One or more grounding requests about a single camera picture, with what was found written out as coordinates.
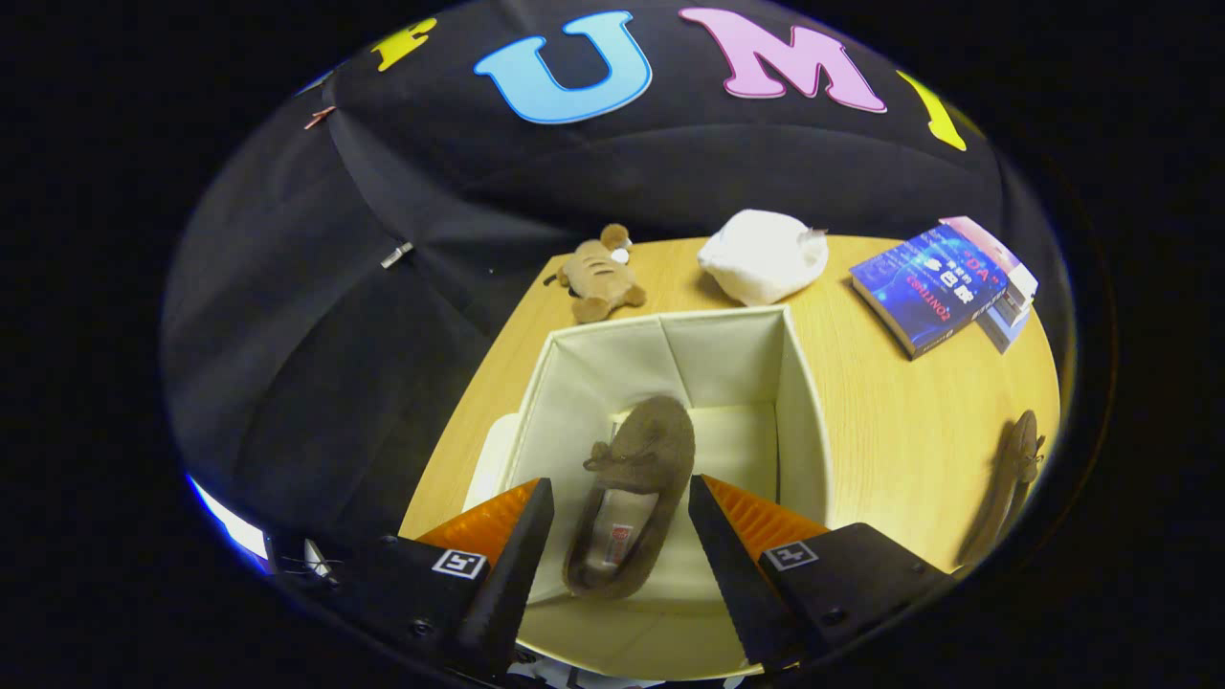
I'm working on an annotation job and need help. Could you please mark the black backdrop cloth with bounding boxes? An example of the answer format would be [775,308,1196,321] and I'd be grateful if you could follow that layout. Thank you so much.
[163,0,1068,575]

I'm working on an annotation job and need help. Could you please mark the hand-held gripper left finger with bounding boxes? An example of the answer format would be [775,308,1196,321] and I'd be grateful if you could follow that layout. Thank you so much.
[316,478,555,678]

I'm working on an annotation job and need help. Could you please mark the brown striped plush toy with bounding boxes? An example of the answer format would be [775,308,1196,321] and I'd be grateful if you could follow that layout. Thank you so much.
[544,224,647,324]

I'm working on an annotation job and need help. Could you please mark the grey blue book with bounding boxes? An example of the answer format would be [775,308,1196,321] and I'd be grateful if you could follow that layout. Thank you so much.
[976,295,1033,355]

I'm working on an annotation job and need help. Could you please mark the brown fuzzy slipper shoe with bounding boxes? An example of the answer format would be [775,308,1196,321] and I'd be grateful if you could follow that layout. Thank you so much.
[563,395,697,601]
[957,410,1046,567]

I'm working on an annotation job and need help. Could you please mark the computer monitor screen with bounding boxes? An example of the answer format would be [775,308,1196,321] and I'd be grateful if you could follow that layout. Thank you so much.
[189,476,271,575]

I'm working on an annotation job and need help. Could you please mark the white plush toy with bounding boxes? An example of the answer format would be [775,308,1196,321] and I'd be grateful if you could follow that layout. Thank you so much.
[697,209,830,307]

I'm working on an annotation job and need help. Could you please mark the pink and white book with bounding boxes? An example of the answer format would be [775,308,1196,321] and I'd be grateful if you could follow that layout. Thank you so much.
[940,216,1039,305]

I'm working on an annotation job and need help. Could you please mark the foldable fabric storage box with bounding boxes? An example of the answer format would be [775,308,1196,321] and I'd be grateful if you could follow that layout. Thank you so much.
[464,304,834,682]

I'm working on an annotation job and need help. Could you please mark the blue cover book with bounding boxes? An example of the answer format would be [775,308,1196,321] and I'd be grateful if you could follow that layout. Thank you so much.
[850,223,1009,360]

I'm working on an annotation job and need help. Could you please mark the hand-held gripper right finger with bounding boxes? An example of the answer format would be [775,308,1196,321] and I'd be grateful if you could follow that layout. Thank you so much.
[687,475,961,671]

